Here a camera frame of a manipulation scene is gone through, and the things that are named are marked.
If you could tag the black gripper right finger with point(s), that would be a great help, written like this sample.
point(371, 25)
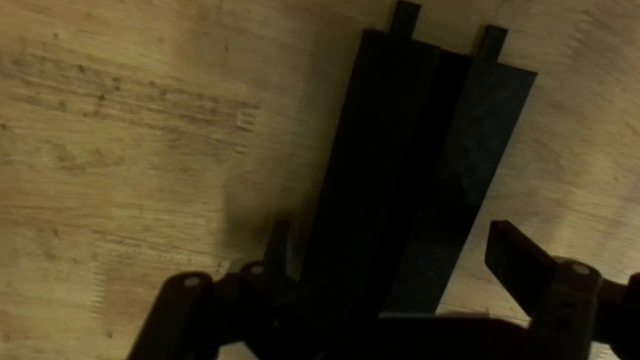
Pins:
point(570, 302)

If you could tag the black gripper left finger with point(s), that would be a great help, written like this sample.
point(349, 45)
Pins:
point(195, 316)

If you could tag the black track piece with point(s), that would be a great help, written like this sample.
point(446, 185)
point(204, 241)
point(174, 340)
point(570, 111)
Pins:
point(420, 136)

